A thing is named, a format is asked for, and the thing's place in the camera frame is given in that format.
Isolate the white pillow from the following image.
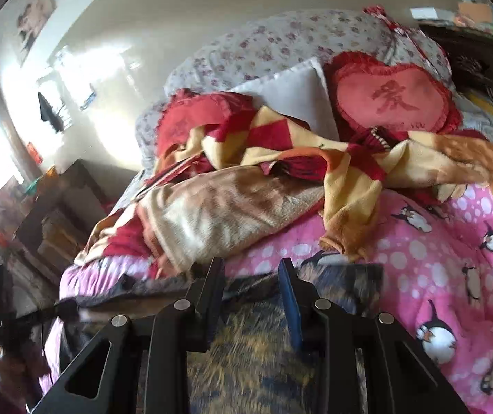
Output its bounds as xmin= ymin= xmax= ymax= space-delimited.
xmin=231 ymin=57 xmax=340 ymax=141

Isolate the floral grey bedsheet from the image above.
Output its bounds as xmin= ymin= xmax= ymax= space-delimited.
xmin=135 ymin=7 xmax=453 ymax=168

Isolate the dark floral patterned garment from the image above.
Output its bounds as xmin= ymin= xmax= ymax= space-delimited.
xmin=55 ymin=262 xmax=386 ymax=414

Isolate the red yellow checkered blanket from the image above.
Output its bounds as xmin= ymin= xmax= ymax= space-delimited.
xmin=75 ymin=93 xmax=493 ymax=275

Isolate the dark carved wooden headboard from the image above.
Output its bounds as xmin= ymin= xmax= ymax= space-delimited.
xmin=420 ymin=23 xmax=493 ymax=103

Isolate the wall photo poster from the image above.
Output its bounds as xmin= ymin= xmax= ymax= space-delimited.
xmin=15 ymin=0 xmax=56 ymax=63

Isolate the pink penguin blanket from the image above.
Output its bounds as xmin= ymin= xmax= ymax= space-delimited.
xmin=58 ymin=182 xmax=493 ymax=414

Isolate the beige fleece blanket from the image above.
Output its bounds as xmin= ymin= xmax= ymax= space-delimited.
xmin=136 ymin=166 xmax=323 ymax=274

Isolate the dark wooden cabinet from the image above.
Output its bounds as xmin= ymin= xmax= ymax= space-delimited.
xmin=0 ymin=160 xmax=110 ymax=283

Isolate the red heart pillow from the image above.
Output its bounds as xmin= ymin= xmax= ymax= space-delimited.
xmin=323 ymin=51 xmax=462 ymax=141

